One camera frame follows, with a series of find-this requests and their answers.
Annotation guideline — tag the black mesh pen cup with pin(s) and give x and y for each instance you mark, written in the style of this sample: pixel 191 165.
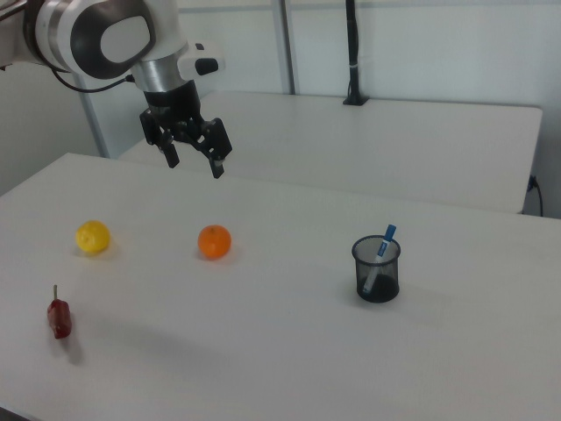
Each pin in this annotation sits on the black mesh pen cup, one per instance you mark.
pixel 388 285

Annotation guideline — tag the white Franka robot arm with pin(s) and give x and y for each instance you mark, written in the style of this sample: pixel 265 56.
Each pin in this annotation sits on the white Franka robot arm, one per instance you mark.
pixel 57 26

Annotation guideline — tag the red chili pepper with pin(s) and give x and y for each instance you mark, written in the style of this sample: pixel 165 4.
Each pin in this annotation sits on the red chili pepper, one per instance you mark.
pixel 59 318

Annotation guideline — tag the orange mandarin fruit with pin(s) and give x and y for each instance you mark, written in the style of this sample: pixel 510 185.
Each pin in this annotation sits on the orange mandarin fruit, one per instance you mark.
pixel 214 242

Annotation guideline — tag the white side table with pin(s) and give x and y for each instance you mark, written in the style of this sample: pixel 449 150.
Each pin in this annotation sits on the white side table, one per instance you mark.
pixel 372 144

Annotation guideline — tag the blue white marker pen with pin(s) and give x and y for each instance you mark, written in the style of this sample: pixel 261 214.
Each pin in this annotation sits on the blue white marker pen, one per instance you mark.
pixel 385 243

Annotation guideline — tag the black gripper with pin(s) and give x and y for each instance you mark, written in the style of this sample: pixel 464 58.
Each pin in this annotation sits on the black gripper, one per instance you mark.
pixel 173 107

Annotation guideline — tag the black pole with base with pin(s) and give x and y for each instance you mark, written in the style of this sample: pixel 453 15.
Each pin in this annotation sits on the black pole with base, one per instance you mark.
pixel 353 52

